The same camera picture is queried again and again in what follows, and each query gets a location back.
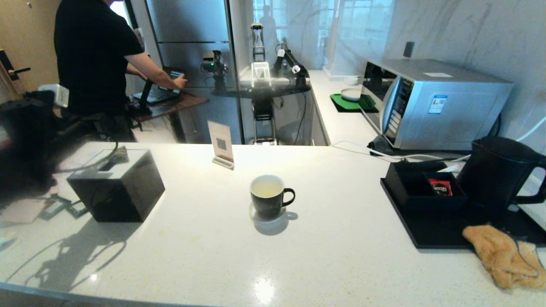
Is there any black ceramic mug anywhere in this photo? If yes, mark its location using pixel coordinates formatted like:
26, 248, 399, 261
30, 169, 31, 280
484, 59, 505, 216
250, 175, 296, 220

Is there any wooden door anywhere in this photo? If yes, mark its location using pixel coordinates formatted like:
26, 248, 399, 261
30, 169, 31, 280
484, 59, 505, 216
0, 0, 62, 101

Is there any wooden table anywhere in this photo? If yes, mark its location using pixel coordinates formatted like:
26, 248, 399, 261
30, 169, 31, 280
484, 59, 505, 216
136, 93, 209, 143

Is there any black electric kettle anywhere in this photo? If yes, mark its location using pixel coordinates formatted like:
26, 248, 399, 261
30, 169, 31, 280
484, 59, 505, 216
456, 136, 546, 218

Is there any orange cloth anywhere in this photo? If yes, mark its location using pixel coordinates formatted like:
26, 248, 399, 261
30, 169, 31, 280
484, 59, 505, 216
463, 225, 546, 290

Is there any open laptop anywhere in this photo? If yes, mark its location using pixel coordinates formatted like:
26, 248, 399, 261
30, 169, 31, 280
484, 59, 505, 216
133, 68, 186, 105

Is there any silver microwave oven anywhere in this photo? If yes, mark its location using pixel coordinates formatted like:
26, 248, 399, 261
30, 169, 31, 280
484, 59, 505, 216
360, 59, 514, 152

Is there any dark card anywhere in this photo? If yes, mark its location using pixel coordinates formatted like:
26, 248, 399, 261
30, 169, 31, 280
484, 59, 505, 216
39, 196, 72, 220
67, 200, 89, 219

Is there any black tissue box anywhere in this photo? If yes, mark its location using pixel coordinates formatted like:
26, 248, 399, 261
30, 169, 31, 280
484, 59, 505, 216
67, 149, 166, 223

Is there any black organizer box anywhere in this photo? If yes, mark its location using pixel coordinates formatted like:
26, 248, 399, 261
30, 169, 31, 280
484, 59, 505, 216
385, 161, 468, 214

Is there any robot behind glass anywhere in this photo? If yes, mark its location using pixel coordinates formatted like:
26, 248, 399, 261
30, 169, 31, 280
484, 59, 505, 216
201, 23, 318, 145

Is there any person in black shirt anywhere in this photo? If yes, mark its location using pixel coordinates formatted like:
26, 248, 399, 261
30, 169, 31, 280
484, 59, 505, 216
54, 0, 188, 142

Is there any black serving tray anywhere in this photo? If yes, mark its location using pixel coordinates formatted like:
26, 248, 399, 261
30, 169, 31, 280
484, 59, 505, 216
380, 162, 546, 250

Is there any QR code sign stand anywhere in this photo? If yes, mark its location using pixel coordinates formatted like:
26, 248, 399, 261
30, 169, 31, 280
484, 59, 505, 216
208, 121, 236, 171

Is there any red coffee sachet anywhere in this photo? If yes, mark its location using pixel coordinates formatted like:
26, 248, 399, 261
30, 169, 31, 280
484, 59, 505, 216
429, 178, 454, 197

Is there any pale paper card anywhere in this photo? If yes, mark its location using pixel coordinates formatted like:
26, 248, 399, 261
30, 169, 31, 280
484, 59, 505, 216
0, 198, 45, 224

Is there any black door handle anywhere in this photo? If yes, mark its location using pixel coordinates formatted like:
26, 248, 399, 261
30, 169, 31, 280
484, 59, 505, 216
0, 50, 32, 82

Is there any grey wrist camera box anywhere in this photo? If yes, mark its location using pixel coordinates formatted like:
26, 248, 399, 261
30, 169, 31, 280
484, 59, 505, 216
38, 84, 70, 108

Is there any silver refrigerator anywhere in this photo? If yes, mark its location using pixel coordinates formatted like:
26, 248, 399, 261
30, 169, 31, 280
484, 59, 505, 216
145, 0, 244, 145

